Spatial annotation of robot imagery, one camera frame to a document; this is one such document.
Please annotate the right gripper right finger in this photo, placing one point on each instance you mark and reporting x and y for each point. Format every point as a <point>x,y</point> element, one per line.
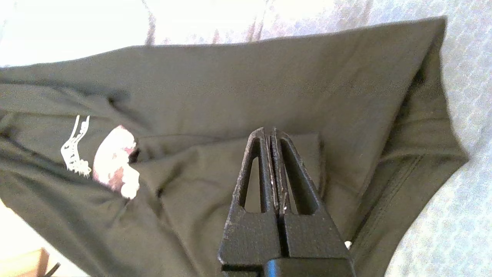
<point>313,238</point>

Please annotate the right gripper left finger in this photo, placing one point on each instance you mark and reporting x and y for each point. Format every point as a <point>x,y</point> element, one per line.
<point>250,238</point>

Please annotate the black moon print T-shirt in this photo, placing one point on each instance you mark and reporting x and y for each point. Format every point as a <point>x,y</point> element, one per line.
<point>230,88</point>

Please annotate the blue bed sheet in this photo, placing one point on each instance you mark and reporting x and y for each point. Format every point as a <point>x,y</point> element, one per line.
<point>461,231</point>

